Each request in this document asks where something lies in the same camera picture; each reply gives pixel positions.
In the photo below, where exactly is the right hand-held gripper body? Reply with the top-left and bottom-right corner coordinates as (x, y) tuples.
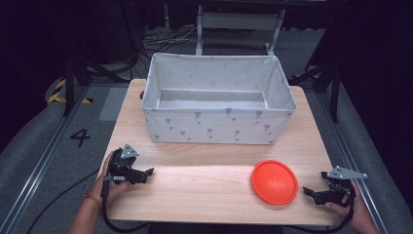
(320, 165), (369, 208)

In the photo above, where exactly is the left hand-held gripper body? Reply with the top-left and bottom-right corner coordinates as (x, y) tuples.
(103, 143), (140, 186)

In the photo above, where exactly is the person's right hand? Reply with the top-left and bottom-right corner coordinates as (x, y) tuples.
(323, 181), (372, 230)

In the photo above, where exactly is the person's left hand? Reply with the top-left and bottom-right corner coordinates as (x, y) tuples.
(90, 150), (134, 207)

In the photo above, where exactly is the orange round plastic plate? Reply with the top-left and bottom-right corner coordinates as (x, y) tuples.
(250, 159), (299, 206)

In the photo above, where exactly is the white fabric storage box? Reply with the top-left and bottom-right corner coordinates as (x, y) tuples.
(141, 52), (298, 146)

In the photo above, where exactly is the yellow black floor tape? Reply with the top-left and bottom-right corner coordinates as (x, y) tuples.
(47, 78), (94, 105)

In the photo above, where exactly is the black metal stand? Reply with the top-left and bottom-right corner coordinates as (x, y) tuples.
(62, 53), (130, 117)
(287, 59), (343, 124)

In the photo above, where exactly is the metal floor rail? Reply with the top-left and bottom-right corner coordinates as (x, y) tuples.
(0, 85), (91, 234)
(316, 92), (389, 233)

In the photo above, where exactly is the red string bracelet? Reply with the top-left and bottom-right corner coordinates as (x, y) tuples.
(84, 193), (102, 210)

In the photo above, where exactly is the thick black gripper cable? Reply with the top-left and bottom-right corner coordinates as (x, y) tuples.
(99, 176), (151, 234)

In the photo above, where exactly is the thin black cable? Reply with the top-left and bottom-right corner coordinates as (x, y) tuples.
(34, 168), (101, 226)

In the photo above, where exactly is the bundle of floor cables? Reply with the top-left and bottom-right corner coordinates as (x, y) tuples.
(140, 24), (200, 55)

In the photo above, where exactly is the grey metal frame stand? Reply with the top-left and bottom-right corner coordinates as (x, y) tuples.
(194, 4), (287, 57)

